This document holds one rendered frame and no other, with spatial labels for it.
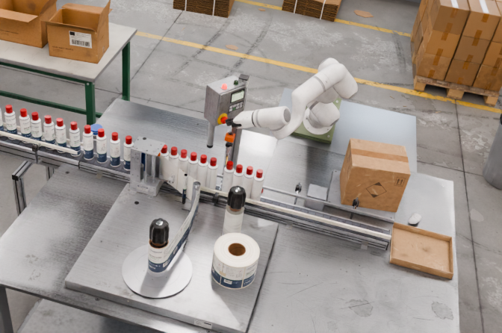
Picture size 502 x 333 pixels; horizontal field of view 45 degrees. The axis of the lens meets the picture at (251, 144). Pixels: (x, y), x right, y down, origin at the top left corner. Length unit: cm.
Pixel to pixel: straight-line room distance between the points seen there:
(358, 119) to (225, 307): 180
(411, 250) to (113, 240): 146
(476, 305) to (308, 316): 176
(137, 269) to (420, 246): 142
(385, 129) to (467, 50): 230
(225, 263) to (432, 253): 112
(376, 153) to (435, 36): 292
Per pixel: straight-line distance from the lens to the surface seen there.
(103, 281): 271
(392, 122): 404
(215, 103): 281
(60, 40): 433
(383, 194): 322
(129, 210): 300
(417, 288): 301
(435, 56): 609
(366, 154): 318
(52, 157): 336
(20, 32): 454
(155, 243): 257
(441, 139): 560
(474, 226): 481
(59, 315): 345
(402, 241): 319
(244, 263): 261
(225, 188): 307
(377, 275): 299
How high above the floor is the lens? 297
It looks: 37 degrees down
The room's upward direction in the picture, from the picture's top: 9 degrees clockwise
